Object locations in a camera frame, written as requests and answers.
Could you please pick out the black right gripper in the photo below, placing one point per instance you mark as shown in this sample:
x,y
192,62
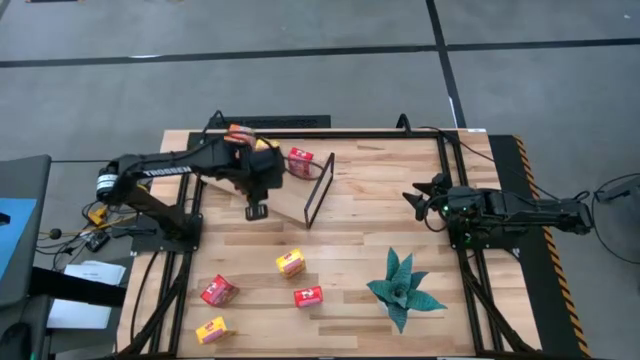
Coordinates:
x,y
441,204

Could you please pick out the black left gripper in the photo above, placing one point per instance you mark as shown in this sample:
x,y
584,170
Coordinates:
x,y
262,170

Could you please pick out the yellow cereal box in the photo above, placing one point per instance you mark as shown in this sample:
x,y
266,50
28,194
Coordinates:
x,y
291,262
265,145
212,331

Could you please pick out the red Froot Loops cereal box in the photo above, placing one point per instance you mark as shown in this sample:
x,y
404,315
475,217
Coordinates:
x,y
300,160
308,297
218,291

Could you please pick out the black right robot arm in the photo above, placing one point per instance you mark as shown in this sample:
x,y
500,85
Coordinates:
x,y
525,212

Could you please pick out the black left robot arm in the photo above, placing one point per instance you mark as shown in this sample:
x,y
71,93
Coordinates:
x,y
165,162

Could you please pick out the wooden shelf black end frames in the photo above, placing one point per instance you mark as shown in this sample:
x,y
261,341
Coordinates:
x,y
290,200

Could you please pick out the green artificial plant white pot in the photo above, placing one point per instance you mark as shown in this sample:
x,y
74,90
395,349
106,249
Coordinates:
x,y
402,287

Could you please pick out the black mat hazard striped edge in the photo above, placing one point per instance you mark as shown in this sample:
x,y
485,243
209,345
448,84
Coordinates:
x,y
550,300

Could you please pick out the yellow plug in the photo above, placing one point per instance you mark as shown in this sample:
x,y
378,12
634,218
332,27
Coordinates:
x,y
97,216

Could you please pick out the black power adapter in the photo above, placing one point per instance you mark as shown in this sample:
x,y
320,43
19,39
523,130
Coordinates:
x,y
97,241

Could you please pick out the white paper sheet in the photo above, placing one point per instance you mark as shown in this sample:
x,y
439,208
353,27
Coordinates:
x,y
95,272
75,315

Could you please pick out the black round knob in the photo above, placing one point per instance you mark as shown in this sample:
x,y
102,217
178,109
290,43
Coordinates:
x,y
56,233

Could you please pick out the black bar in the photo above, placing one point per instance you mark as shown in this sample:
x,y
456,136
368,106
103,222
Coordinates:
x,y
75,290

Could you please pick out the dark grey cart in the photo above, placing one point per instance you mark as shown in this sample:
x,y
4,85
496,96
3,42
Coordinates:
x,y
25,175

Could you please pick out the blue sheet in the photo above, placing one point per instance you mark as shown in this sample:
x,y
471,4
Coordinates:
x,y
17,235

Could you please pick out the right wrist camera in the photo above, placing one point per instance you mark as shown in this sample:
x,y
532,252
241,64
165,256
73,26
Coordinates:
x,y
441,181

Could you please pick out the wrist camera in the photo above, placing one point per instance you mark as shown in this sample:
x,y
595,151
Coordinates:
x,y
441,181
256,206

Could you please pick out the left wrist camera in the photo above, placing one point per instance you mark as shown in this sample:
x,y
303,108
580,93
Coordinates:
x,y
256,206

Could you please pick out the black aluminium table frame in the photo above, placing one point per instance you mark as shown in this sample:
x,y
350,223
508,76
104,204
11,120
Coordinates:
x,y
380,134

